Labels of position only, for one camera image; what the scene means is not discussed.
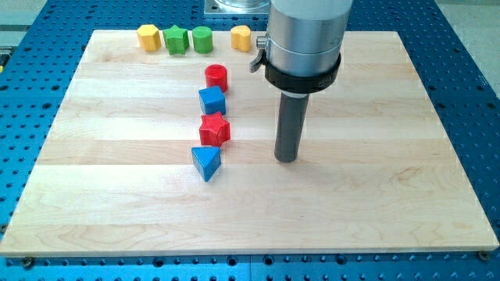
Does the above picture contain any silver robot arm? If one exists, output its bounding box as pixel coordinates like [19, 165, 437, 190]
[266, 0, 352, 77]

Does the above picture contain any blue triangle block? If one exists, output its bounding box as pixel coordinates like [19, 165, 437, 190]
[191, 147, 222, 182]

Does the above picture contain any light wooden board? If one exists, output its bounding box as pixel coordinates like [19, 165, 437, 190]
[1, 30, 498, 257]

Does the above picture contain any red star block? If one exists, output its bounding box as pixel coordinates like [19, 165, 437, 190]
[198, 112, 231, 147]

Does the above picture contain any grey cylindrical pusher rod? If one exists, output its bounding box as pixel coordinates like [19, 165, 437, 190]
[274, 91, 309, 163]

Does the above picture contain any blue cube block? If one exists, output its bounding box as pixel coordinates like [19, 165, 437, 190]
[198, 86, 227, 115]

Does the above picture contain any red cylinder block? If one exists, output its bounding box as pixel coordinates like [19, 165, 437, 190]
[205, 64, 228, 93]

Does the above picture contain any yellow heart block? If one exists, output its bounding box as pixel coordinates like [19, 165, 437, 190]
[230, 25, 252, 52]

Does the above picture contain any green cylinder block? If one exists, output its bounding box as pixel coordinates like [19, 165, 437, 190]
[192, 26, 213, 54]

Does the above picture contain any green star block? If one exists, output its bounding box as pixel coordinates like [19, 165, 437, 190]
[162, 25, 190, 55]

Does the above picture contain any yellow hexagon block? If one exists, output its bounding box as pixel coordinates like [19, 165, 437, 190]
[136, 24, 162, 52]

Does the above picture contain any black clamp ring with lever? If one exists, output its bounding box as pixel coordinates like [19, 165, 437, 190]
[249, 33, 342, 95]

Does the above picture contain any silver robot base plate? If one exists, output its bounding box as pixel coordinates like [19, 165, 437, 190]
[203, 0, 270, 16]

